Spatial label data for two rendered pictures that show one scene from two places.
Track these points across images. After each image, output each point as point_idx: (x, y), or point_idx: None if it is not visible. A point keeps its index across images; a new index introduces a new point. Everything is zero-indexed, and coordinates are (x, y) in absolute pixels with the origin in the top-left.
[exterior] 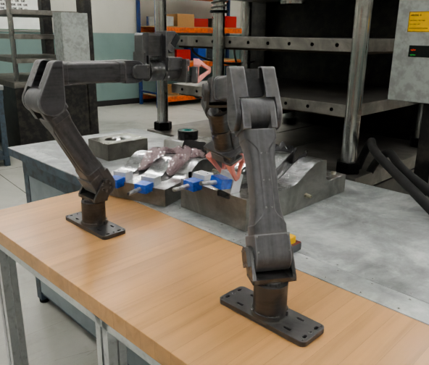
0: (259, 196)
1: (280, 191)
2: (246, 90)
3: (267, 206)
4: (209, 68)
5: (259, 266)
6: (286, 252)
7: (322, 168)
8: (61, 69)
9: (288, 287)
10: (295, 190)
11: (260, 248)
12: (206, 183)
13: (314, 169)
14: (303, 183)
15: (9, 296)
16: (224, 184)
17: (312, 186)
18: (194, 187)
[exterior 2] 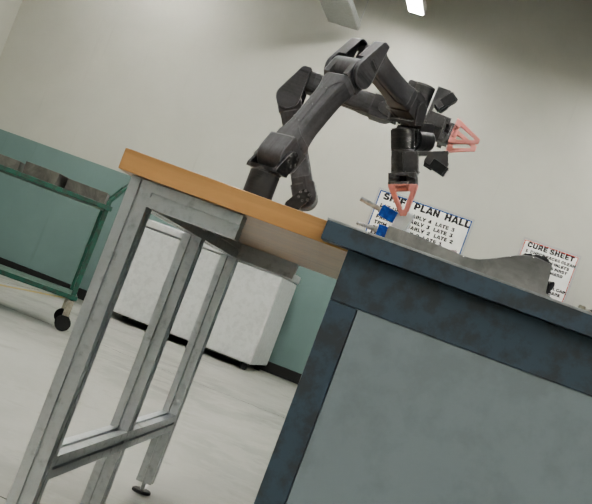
0: (297, 112)
1: (448, 251)
2: (348, 49)
3: (296, 118)
4: (477, 138)
5: (258, 152)
6: (281, 147)
7: (540, 271)
8: (307, 74)
9: (269, 178)
10: (475, 266)
11: (267, 140)
12: (365, 201)
13: (522, 261)
14: (495, 268)
15: (206, 309)
16: (384, 211)
17: (512, 283)
18: (379, 230)
